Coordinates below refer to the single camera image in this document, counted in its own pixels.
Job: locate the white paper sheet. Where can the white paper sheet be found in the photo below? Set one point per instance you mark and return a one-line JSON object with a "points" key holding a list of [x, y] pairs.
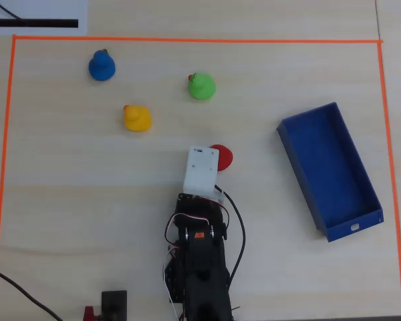
{"points": [[53, 10]]}

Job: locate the red rubber duck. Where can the red rubber duck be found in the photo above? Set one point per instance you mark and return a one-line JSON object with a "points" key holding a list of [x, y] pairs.
{"points": [[225, 158]]}

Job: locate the black tape strip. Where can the black tape strip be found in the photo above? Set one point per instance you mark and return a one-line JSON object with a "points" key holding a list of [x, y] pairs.
{"points": [[46, 23]]}

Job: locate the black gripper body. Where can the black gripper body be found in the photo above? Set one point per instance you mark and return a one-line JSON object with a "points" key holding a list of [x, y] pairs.
{"points": [[187, 199]]}

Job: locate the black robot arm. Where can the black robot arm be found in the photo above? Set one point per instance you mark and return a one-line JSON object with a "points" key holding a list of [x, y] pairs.
{"points": [[204, 277]]}

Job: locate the green rubber duck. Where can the green rubber duck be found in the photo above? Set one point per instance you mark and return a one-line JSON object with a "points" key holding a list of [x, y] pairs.
{"points": [[202, 87]]}

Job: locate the blue rubber duck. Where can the blue rubber duck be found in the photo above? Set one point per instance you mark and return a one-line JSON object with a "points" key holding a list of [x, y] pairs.
{"points": [[102, 68]]}

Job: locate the orange tape strip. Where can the orange tape strip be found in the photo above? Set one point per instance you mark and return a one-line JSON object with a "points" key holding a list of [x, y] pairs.
{"points": [[5, 150], [391, 174], [197, 40]]}

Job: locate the blue plastic box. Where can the blue plastic box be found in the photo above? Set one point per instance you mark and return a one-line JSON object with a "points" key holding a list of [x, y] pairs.
{"points": [[331, 174]]}

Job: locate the yellow rubber duck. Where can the yellow rubber duck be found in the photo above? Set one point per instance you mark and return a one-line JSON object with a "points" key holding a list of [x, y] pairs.
{"points": [[137, 120]]}

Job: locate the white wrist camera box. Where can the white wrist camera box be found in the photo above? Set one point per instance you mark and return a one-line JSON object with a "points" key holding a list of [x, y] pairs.
{"points": [[200, 170]]}

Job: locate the small black red device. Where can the small black red device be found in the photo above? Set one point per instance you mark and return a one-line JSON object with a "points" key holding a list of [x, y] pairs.
{"points": [[114, 304]]}

